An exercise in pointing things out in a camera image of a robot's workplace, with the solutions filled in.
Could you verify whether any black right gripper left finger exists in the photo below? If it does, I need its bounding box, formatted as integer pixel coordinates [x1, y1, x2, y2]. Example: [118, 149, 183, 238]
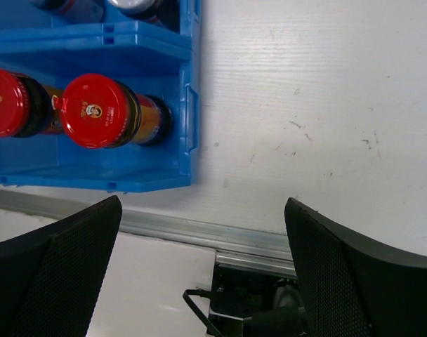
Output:
[0, 196, 122, 336]

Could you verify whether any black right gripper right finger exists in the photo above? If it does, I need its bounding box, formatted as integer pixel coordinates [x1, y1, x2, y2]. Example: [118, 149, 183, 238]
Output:
[284, 198, 427, 336]

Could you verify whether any red cap sauce jar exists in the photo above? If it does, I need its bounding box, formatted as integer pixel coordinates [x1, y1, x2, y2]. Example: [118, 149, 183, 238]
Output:
[0, 68, 63, 138]
[59, 74, 173, 149]

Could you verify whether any white cap spice jar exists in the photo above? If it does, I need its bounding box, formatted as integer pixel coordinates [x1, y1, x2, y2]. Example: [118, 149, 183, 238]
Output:
[108, 0, 180, 32]
[29, 0, 105, 24]

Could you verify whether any blue near storage bin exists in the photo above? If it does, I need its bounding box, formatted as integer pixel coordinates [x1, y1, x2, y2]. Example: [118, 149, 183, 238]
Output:
[0, 37, 199, 192]

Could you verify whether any blue storage bin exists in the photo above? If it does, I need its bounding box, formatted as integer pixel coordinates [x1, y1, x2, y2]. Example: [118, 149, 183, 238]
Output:
[0, 37, 199, 192]
[0, 1, 202, 51]

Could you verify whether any blue middle storage bin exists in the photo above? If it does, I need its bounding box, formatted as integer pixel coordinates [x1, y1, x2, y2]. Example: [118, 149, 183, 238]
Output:
[0, 1, 202, 51]

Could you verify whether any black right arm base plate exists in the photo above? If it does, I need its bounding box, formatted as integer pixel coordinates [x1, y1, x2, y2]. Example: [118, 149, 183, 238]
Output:
[183, 261, 309, 337]

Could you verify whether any aluminium front table rail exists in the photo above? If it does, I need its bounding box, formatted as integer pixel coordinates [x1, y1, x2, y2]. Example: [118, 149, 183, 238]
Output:
[0, 190, 296, 277]

